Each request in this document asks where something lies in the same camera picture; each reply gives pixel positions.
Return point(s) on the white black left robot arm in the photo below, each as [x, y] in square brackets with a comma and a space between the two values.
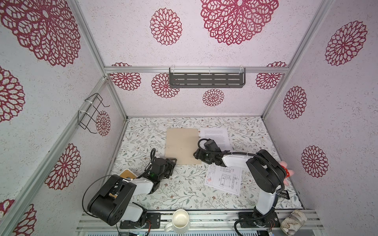
[113, 202]

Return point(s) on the white technical drawing sheet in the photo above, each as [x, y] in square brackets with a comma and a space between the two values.
[227, 179]

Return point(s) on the pink pig plush toy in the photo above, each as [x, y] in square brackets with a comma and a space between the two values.
[287, 172]

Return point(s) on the grey slotted wall shelf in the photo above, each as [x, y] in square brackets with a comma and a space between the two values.
[207, 80]

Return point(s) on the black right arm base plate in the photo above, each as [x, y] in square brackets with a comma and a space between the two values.
[253, 219]

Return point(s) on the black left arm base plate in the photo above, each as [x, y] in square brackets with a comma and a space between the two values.
[148, 220]

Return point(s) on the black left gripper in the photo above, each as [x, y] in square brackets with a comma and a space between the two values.
[171, 164]

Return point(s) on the white wooden-top tissue box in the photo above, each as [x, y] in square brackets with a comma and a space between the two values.
[128, 174]

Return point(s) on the black wire wall rack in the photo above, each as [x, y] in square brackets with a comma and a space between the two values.
[95, 119]

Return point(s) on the beige manila folder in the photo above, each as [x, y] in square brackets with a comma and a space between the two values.
[181, 143]

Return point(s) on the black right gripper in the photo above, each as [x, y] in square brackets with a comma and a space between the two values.
[199, 154]

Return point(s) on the marbled patterned cup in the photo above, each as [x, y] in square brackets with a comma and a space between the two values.
[293, 222]

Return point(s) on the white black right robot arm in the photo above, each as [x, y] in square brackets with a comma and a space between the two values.
[267, 172]

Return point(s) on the white printed text sheet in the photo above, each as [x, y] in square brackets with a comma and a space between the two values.
[219, 135]

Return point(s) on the white ceramic mug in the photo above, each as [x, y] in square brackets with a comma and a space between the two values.
[180, 222]

